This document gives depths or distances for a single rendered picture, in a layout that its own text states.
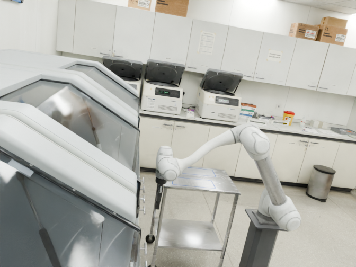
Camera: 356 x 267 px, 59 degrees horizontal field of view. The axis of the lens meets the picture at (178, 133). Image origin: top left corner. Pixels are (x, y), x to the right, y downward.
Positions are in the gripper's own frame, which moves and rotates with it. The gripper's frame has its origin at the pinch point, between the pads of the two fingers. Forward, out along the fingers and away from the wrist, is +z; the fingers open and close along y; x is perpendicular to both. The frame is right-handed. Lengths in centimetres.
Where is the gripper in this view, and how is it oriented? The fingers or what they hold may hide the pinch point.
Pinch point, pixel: (157, 204)
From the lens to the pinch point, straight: 215.6
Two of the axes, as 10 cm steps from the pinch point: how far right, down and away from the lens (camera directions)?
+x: 9.8, 1.1, 1.6
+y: 1.2, 3.0, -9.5
